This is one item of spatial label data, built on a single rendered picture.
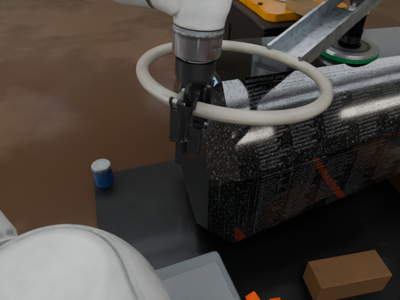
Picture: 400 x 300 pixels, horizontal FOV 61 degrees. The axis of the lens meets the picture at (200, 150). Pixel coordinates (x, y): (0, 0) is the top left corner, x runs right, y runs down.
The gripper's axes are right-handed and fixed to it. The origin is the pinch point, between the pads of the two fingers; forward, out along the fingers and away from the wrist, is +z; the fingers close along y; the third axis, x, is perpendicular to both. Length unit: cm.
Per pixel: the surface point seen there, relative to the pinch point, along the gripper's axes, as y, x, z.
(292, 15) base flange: 133, 20, -2
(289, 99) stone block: 55, -7, 7
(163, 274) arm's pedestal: -22.2, -9.6, 11.2
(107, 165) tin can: 50, 76, 72
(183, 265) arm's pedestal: -18.9, -11.7, 10.7
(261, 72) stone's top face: 54, 5, 1
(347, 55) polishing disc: 77, -18, -5
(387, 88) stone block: 83, -34, 5
